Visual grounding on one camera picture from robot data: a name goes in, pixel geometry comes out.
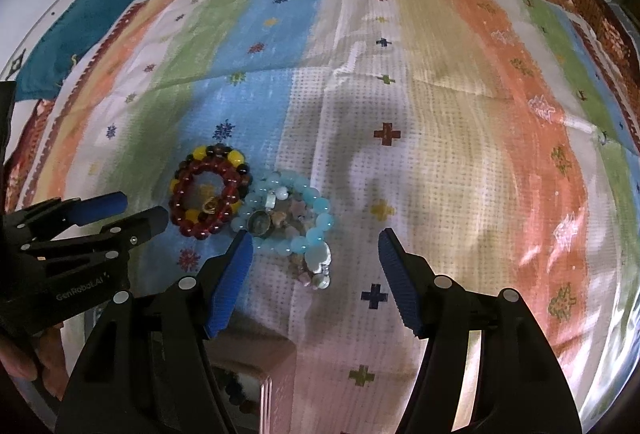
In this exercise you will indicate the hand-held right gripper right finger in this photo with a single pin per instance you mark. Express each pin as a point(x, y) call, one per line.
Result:
point(399, 281)

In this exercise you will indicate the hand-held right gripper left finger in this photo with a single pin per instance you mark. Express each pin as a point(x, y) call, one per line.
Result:
point(231, 281)

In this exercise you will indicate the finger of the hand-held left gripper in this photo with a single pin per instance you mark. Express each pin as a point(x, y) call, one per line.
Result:
point(97, 207)
point(142, 225)

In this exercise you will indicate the pink jewelry box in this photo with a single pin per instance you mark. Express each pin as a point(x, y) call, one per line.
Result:
point(280, 379)

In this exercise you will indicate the person's left hand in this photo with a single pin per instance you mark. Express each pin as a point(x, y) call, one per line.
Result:
point(50, 354)

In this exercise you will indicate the teal cloth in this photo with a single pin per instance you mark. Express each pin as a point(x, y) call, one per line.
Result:
point(95, 9)

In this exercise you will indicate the striped colourful cloth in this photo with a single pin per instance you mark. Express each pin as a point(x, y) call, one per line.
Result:
point(400, 79)

